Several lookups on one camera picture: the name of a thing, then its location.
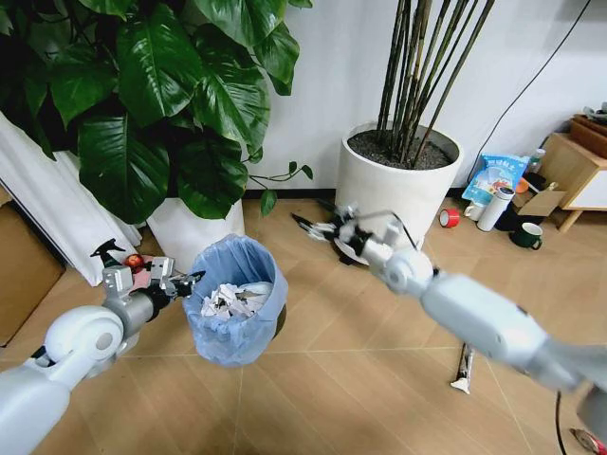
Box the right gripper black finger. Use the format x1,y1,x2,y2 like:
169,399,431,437
316,197,359,222
290,212,343,242

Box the trash bin with blue bag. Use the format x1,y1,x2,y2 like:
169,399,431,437
181,233,290,369

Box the white tapered plant pot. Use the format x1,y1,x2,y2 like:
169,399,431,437
145,196,247,275

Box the crumpled white paper scraps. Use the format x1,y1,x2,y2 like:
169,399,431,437
200,281,275,323

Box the white round plant pot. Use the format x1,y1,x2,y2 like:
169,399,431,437
334,121,465,252

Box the black spray bottle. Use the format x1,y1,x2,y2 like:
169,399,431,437
89,238,127,272

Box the brown cardboard sheet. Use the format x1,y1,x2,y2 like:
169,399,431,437
0,185,67,347

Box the white thermos bottle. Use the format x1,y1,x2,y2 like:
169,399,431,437
476,186,516,233

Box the white stacked panels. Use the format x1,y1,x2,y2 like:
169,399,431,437
0,111,143,287

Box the blue snack bag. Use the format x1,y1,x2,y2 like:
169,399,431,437
461,152,531,202

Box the bamboo stalk plant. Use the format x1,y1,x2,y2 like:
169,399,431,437
377,0,497,170

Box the dark green mug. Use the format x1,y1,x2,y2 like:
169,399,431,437
508,222,544,251

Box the silver snack wrapper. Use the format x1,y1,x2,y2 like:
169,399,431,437
449,342,475,395

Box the large-leaf green plant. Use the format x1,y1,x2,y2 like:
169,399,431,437
0,0,315,226

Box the open cardboard box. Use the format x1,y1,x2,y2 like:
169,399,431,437
510,181,568,218

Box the wooden cabinet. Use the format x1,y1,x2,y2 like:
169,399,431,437
538,132,607,233

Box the brown box on cabinet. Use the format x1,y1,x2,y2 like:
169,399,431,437
568,112,607,159

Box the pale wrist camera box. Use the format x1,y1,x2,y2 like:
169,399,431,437
150,256,177,286

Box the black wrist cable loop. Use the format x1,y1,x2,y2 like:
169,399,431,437
356,210,421,250

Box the black wall cable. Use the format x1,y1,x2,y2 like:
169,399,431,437
466,0,593,187

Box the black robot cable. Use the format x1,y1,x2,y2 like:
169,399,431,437
554,390,566,455

